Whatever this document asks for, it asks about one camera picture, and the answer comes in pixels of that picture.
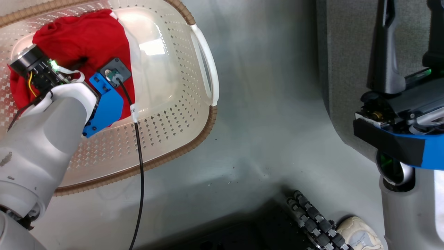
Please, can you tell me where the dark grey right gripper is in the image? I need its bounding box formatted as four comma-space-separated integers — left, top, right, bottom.
354, 0, 444, 139

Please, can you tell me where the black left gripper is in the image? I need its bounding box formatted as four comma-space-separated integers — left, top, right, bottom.
8, 44, 85, 101

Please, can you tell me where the red cloth garment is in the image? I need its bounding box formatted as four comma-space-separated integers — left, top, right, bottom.
9, 9, 135, 130

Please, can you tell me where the beige perforated plastic laundry basket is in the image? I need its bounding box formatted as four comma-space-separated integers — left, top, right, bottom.
0, 0, 220, 197

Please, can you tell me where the white shoe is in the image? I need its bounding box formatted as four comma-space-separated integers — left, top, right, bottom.
335, 216, 386, 250

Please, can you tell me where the black omni wheel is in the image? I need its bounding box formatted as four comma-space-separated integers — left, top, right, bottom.
285, 190, 355, 250

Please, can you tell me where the black camera cable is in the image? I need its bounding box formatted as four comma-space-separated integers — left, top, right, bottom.
116, 78, 145, 250

